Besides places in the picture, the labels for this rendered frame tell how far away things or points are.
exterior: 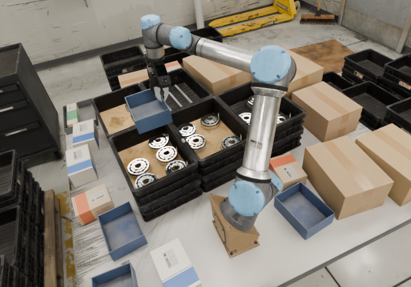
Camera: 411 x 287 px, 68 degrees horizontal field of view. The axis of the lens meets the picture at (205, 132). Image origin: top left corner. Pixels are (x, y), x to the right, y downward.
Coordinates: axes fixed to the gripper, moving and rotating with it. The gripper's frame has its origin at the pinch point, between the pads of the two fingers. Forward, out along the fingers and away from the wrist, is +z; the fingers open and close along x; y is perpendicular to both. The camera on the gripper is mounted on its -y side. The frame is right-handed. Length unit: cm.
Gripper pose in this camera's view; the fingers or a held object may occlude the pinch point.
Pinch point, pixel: (162, 100)
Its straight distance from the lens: 134.7
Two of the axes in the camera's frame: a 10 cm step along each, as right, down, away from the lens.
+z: 0.3, 7.7, 6.4
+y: -3.6, -5.9, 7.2
